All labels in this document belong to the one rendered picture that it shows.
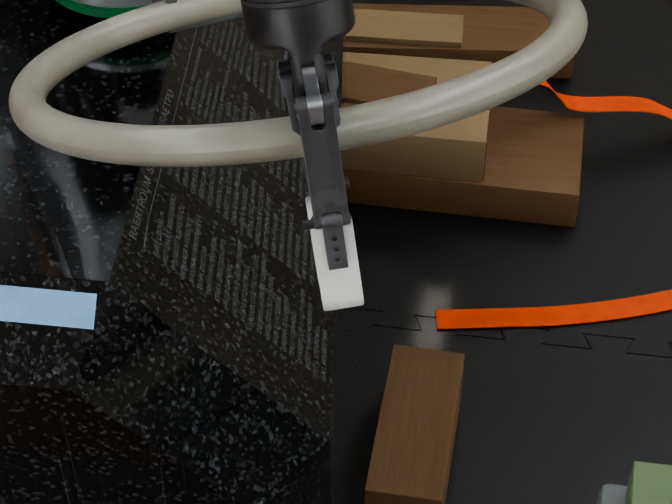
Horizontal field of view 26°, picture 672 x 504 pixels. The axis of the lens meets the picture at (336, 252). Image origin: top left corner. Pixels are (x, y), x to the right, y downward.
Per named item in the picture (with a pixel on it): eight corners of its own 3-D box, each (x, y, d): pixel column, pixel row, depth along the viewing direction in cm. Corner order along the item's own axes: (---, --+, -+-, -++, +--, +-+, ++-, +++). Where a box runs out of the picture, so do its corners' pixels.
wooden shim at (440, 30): (342, 41, 307) (342, 35, 306) (347, 13, 314) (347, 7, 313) (461, 48, 305) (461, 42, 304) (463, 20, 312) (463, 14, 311)
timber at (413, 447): (438, 546, 226) (442, 501, 218) (362, 535, 228) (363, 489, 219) (460, 399, 247) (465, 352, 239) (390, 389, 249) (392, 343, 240)
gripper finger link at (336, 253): (338, 196, 102) (342, 211, 99) (348, 261, 104) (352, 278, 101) (317, 199, 102) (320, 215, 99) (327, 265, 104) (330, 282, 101)
